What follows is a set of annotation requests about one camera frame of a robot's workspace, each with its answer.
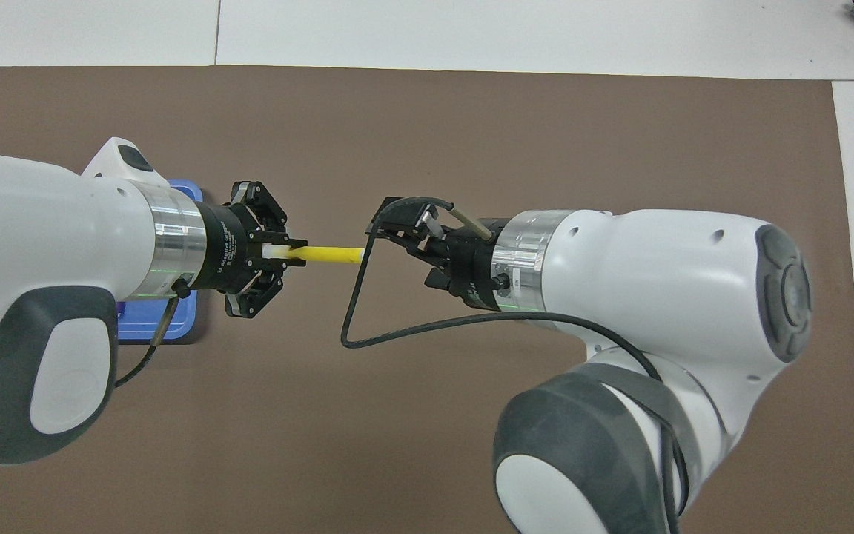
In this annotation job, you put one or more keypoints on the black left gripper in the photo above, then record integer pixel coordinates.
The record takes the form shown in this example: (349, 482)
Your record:
(230, 248)

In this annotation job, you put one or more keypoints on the blue plastic tray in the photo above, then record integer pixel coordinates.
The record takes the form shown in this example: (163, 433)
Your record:
(145, 322)

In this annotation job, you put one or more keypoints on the brown table mat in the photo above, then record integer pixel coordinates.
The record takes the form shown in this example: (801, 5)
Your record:
(471, 133)

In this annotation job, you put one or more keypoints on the yellow pen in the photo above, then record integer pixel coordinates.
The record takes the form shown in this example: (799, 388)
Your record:
(330, 255)

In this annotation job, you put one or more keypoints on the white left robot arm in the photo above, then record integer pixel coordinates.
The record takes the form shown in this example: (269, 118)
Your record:
(27, 222)

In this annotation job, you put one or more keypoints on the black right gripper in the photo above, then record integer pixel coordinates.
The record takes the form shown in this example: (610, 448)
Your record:
(475, 263)

